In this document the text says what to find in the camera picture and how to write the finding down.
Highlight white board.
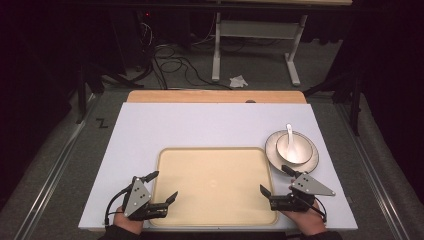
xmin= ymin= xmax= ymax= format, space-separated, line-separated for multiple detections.
xmin=78 ymin=102 xmax=358 ymax=232

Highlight black floor cables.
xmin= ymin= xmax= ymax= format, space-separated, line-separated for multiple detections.
xmin=151 ymin=43 xmax=234 ymax=91

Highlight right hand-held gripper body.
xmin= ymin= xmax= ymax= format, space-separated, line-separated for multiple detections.
xmin=269 ymin=172 xmax=336 ymax=213

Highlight black computer tower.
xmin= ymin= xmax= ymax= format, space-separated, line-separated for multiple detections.
xmin=133 ymin=9 xmax=193 ymax=69

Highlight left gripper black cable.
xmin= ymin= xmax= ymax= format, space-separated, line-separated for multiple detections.
xmin=104 ymin=185 xmax=134 ymax=228

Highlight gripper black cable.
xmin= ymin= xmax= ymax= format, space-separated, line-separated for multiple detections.
xmin=104 ymin=185 xmax=134 ymax=228
xmin=298 ymin=195 xmax=328 ymax=224

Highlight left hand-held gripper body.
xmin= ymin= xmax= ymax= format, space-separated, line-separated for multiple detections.
xmin=121 ymin=176 xmax=168 ymax=221

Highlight white ceramic spoon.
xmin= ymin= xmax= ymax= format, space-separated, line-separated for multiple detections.
xmin=285 ymin=123 xmax=301 ymax=162

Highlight crumpled white tissue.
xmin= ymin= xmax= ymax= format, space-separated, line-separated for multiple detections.
xmin=229 ymin=75 xmax=249 ymax=89

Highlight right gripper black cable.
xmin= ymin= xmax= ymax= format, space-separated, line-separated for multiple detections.
xmin=298 ymin=195 xmax=328 ymax=224

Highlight person's left hand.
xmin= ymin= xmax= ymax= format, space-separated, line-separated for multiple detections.
xmin=112 ymin=210 xmax=145 ymax=235

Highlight beige plastic tray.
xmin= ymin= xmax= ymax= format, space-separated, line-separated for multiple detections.
xmin=149 ymin=146 xmax=279 ymax=228

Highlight wooden table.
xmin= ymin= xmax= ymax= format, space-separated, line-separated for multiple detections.
xmin=126 ymin=89 xmax=308 ymax=104

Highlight person's right hand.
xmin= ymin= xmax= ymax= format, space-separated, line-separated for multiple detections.
xmin=282 ymin=202 xmax=328 ymax=237

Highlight white bowl with dark rim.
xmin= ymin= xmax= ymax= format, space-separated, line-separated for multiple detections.
xmin=275 ymin=133 xmax=314 ymax=165

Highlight metal floor rail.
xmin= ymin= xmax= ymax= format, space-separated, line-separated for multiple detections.
xmin=13 ymin=96 xmax=98 ymax=240
xmin=335 ymin=103 xmax=418 ymax=240

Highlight black metal stand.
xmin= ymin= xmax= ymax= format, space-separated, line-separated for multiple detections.
xmin=75 ymin=61 xmax=145 ymax=125
xmin=302 ymin=68 xmax=365 ymax=137

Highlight white desk frame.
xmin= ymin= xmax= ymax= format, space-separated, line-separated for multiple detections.
xmin=207 ymin=0 xmax=354 ymax=87

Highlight white plate with dark rim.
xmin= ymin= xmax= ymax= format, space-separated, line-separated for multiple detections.
xmin=264 ymin=129 xmax=320 ymax=175

